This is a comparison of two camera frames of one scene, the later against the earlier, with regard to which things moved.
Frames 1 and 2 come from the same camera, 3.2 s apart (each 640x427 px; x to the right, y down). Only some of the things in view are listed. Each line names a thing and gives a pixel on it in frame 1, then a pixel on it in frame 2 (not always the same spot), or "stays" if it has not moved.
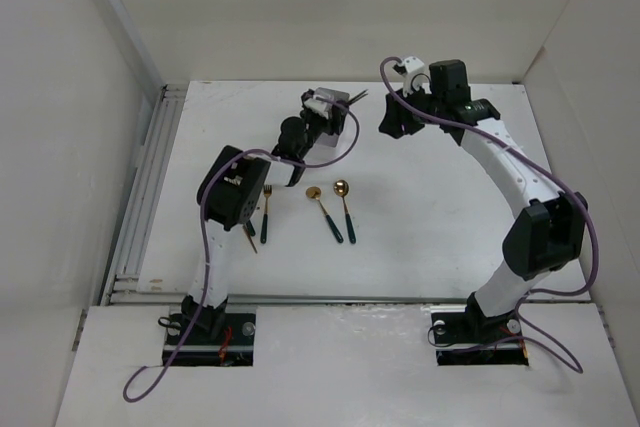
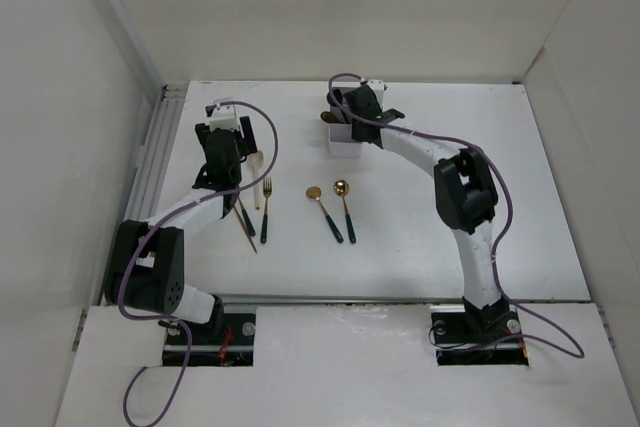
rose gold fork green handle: x=250 y=227 stays
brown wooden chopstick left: x=250 y=238 stays
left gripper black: x=333 y=123 -> x=243 y=142
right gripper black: x=395 y=116 -> x=354 y=131
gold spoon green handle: x=342 y=187 stays
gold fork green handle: x=267 y=193 stays
